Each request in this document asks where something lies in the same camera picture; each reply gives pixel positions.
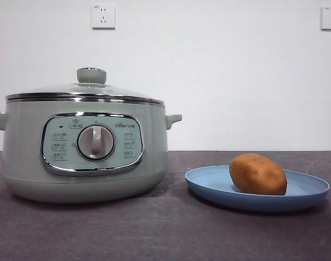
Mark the glass lid with green knob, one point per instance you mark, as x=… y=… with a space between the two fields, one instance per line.
x=91 y=74

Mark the brown potato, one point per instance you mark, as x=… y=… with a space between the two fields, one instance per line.
x=256 y=175

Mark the blue round plate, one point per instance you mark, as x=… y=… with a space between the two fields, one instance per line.
x=208 y=182

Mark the pale green electric steamer pot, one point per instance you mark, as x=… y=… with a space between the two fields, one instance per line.
x=24 y=152

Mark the white wall socket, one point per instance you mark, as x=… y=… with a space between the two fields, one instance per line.
x=330 y=18
x=103 y=16

